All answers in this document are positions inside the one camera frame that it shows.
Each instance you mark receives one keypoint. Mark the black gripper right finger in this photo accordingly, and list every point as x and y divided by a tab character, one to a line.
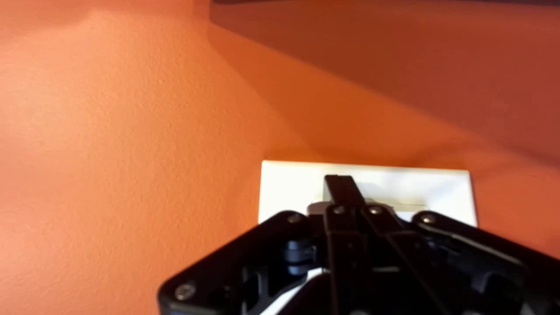
456	263

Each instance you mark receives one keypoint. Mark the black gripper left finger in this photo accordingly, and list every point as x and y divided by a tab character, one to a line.
291	268

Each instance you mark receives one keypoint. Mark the white light switch plate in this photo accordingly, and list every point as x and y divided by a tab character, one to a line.
291	186

